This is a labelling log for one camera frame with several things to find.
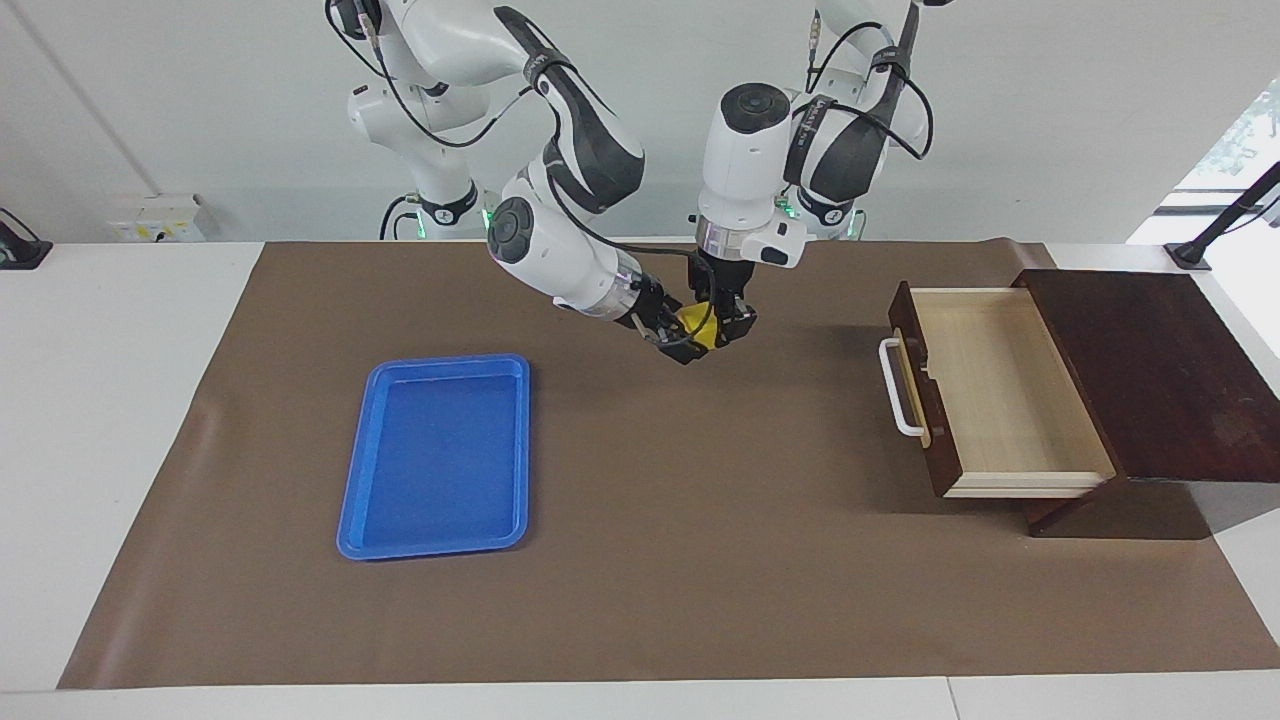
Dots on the wooden drawer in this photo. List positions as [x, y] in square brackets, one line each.
[1010, 400]

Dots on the yellow cube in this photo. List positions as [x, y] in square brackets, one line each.
[698, 325]

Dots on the blue plastic tray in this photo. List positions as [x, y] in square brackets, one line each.
[440, 460]

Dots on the black clamp stand with pole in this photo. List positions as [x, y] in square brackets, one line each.
[1190, 256]

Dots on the black table clamp mount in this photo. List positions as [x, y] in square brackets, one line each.
[20, 252]

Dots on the white wall socket box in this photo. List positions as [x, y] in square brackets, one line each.
[155, 220]

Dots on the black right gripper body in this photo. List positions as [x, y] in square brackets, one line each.
[655, 310]

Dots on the dark brown wooden cabinet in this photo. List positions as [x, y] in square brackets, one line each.
[1160, 380]

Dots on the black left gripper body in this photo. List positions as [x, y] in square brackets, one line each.
[728, 282]

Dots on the brown paper table mat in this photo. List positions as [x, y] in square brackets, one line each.
[650, 520]

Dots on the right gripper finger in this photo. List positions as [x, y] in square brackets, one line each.
[679, 303]
[688, 350]

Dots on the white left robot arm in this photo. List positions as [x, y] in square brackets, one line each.
[745, 160]

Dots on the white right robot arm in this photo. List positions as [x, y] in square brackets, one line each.
[560, 260]

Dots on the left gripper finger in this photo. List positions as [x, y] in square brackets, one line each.
[743, 328]
[703, 301]

